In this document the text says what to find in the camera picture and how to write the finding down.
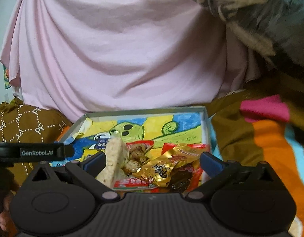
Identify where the red dark jerky snack packet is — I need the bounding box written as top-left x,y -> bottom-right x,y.
161,142 -> 211,194

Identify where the gold foil snack packet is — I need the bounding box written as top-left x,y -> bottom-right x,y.
134,143 -> 208,188

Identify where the person's left hand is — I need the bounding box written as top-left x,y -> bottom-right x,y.
0,192 -> 18,237

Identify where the small yellow bar packet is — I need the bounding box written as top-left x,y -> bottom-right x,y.
78,149 -> 99,162

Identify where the beige rice cracker bar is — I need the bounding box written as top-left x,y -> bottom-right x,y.
96,137 -> 129,189

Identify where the brown patterned pillow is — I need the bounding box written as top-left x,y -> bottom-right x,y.
0,97 -> 74,186

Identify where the red tofu snack packet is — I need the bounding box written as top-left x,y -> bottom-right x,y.
113,140 -> 156,191

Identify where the grey tray with cartoon lining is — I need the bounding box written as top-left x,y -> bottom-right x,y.
49,105 -> 213,193

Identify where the colourful cartoon bed blanket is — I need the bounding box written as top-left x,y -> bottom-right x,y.
206,79 -> 304,236

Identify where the pink hanging curtain cloth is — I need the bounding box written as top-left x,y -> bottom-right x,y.
0,0 -> 259,121

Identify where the clear bag of clothes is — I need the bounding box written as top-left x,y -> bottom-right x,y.
192,0 -> 304,81

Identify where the colourful wall poster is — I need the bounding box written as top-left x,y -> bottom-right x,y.
3,66 -> 11,89

